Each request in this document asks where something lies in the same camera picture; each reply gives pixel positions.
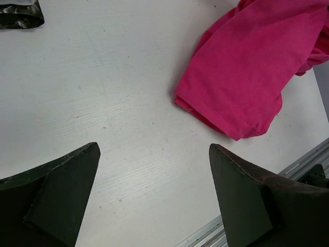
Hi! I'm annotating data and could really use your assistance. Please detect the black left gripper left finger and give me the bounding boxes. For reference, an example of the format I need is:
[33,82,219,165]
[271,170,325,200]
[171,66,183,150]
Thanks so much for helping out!
[1,142,100,246]

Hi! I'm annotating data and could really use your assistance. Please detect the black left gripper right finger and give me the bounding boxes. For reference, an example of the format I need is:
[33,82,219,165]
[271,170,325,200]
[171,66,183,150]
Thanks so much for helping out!
[209,144,328,246]

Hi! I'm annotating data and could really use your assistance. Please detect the pink trousers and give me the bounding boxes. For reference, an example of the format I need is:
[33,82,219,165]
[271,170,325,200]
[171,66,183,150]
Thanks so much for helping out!
[174,1,328,141]

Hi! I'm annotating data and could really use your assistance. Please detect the dark camouflage folded trousers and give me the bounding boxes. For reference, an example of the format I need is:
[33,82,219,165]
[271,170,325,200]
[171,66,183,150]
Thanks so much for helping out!
[1,0,45,29]

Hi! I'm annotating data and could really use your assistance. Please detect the aluminium table frame rail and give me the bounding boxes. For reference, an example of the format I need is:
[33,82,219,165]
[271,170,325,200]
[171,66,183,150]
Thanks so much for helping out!
[178,139,328,246]

